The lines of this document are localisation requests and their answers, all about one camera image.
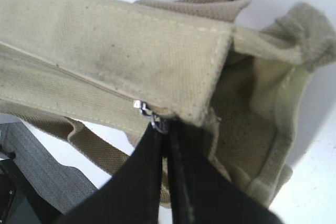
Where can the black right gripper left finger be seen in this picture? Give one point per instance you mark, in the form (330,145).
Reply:
(132,195)

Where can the yellow canvas tote bag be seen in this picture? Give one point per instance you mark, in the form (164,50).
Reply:
(64,62)

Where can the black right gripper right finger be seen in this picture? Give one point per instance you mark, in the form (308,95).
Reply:
(199,193)

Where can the silver zipper pull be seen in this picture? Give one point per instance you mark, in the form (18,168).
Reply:
(158,123)

